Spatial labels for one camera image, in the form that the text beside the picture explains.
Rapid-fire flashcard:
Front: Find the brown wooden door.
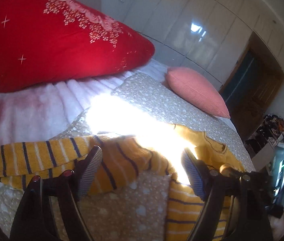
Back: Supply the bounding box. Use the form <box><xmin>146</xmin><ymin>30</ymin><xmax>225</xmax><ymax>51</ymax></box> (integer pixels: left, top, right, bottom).
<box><xmin>220</xmin><ymin>32</ymin><xmax>284</xmax><ymax>141</ymax></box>

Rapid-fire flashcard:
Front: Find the white glossy wardrobe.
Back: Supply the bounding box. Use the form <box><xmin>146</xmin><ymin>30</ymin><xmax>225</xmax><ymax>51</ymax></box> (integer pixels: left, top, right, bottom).
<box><xmin>102</xmin><ymin>0</ymin><xmax>284</xmax><ymax>89</ymax></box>

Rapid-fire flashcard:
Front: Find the red embroidered pillow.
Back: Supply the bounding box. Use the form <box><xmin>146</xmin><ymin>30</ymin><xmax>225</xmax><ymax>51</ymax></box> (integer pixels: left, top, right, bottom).
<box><xmin>0</xmin><ymin>0</ymin><xmax>155</xmax><ymax>93</ymax></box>

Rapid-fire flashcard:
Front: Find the yellow striped knit sweater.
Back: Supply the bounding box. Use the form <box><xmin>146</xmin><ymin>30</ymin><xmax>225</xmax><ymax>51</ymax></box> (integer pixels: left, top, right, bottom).
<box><xmin>0</xmin><ymin>125</ymin><xmax>244</xmax><ymax>240</ymax></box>

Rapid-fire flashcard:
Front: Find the beige heart pattern quilt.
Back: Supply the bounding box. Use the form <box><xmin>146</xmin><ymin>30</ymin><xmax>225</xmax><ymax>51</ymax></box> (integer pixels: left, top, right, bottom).
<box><xmin>0</xmin><ymin>72</ymin><xmax>257</xmax><ymax>241</ymax></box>

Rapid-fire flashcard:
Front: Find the pink ribbed cushion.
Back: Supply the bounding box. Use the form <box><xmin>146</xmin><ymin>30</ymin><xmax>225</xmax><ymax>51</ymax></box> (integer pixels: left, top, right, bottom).
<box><xmin>165</xmin><ymin>67</ymin><xmax>230</xmax><ymax>119</ymax></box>

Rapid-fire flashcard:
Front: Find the cluttered shelf unit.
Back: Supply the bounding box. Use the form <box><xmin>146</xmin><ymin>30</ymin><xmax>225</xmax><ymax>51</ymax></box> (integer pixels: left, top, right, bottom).
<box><xmin>244</xmin><ymin>114</ymin><xmax>284</xmax><ymax>158</ymax></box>

